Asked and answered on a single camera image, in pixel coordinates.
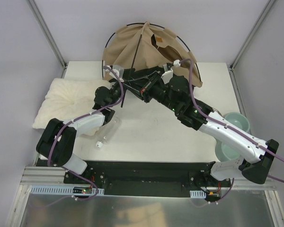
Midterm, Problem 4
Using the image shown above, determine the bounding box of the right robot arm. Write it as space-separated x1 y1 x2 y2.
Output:
124 70 279 187

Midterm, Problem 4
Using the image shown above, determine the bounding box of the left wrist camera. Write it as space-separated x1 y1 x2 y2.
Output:
109 65 124 80

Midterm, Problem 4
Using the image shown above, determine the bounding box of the right aluminium frame post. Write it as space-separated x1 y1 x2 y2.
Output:
229 0 278 70

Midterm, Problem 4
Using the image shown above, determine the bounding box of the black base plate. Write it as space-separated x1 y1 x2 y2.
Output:
63 160 235 197

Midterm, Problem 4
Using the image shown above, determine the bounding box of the clear plastic bottle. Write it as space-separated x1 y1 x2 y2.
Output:
96 117 122 148

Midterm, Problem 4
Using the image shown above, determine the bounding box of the left aluminium frame post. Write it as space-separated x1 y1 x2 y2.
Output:
26 0 67 69

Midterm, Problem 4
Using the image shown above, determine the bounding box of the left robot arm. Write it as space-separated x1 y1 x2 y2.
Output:
36 81 124 184

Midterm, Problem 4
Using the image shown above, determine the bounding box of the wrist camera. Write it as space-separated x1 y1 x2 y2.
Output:
161 60 181 84
109 65 124 80

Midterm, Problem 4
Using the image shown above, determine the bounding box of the white fluffy cushion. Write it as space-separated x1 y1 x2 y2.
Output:
32 79 111 129

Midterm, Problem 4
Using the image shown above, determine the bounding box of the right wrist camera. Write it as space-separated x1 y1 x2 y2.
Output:
161 60 181 84

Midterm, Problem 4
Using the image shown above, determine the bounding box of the left circuit board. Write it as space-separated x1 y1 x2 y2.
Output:
72 187 104 196

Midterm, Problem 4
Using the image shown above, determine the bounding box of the right circuit board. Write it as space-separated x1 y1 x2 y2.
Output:
189 190 221 199

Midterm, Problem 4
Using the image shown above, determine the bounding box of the beige pet tent fabric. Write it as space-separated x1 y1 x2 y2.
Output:
101 21 204 88

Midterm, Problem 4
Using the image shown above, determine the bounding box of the circuit board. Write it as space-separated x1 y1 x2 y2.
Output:
189 190 221 199
72 187 104 196

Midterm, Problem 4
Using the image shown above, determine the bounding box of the green double pet bowl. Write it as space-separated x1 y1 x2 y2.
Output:
214 112 250 163

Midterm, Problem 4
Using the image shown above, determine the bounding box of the aluminium frame post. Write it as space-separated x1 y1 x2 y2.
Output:
229 0 278 70
26 0 67 69

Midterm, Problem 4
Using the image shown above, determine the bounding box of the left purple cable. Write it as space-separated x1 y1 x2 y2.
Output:
30 66 125 209

